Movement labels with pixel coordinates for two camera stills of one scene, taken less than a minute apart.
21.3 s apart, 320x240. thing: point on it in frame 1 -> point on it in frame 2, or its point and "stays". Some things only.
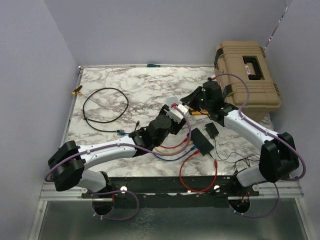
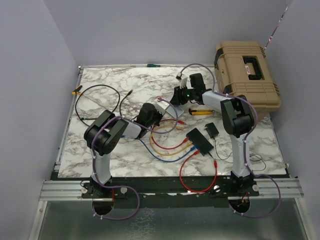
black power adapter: (211, 129) stays
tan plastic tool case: (247, 59) stays
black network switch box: (200, 142) stays
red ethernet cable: (216, 165) stays
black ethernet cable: (121, 131) -> (131, 92)
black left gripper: (176, 126) -> (160, 115)
